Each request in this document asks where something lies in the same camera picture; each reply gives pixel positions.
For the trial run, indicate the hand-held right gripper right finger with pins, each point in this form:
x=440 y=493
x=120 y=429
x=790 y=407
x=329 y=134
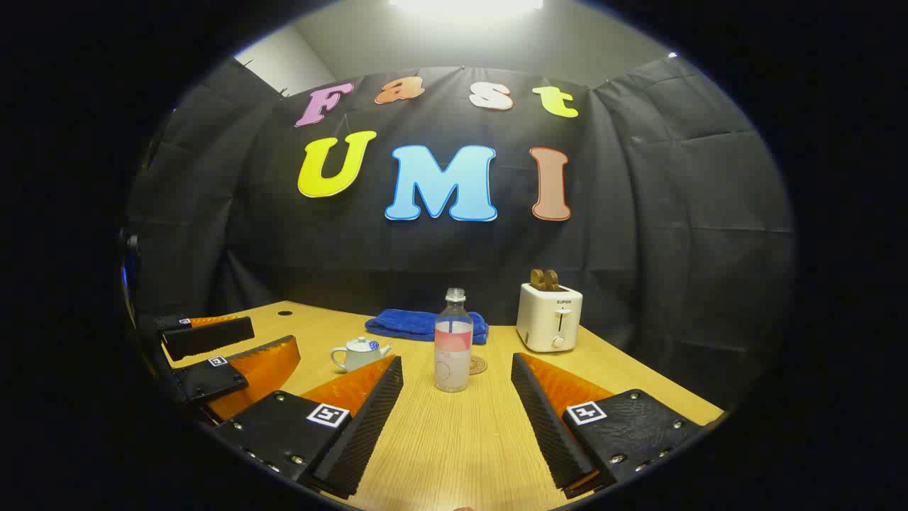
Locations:
x=543 y=419

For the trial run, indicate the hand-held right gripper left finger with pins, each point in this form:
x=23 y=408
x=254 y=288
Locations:
x=369 y=426

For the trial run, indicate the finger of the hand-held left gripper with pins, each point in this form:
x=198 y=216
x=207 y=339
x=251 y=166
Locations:
x=213 y=339
x=209 y=380

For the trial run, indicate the white teacup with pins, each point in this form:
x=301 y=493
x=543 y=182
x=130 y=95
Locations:
x=355 y=360

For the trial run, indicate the clear plastic water bottle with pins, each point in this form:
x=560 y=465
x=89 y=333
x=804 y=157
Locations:
x=453 y=355

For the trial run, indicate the white toaster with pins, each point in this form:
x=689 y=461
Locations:
x=546 y=319

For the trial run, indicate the blue towel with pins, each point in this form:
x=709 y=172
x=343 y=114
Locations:
x=404 y=325

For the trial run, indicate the brown toast slice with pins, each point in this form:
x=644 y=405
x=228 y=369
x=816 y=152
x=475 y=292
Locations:
x=537 y=279
x=552 y=278

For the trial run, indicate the black backdrop cloth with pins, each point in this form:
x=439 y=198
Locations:
x=638 y=248

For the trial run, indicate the ceiling light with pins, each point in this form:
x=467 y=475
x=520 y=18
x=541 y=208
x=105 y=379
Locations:
x=464 y=6

